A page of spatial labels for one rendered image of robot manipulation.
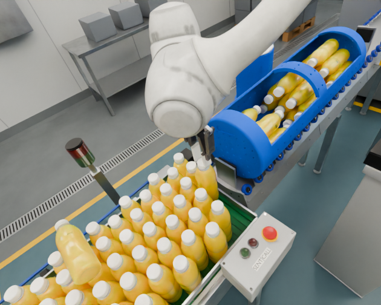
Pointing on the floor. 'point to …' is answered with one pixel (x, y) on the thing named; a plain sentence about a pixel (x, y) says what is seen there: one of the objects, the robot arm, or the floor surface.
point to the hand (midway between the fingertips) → (201, 155)
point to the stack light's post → (106, 186)
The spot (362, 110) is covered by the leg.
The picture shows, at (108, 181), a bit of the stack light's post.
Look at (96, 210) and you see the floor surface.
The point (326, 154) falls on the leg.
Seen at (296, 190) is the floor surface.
